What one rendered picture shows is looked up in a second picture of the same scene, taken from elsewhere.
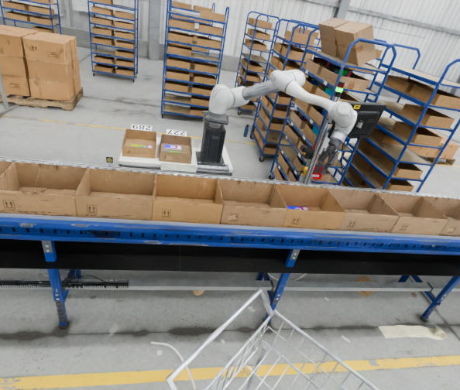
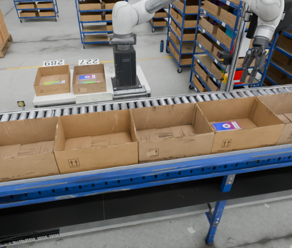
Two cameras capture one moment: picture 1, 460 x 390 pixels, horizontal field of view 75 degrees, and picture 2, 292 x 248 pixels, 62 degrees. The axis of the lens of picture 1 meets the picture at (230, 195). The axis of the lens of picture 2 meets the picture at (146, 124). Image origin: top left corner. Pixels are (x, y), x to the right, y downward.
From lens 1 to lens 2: 0.58 m
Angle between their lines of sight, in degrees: 6
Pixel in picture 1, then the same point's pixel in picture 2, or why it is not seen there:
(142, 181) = (45, 126)
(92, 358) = not seen: outside the picture
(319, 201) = (248, 111)
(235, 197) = (153, 125)
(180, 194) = (92, 132)
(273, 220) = (200, 147)
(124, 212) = (24, 170)
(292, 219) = (222, 142)
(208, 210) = (122, 151)
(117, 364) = not seen: outside the picture
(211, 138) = (121, 61)
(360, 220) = not seen: outside the picture
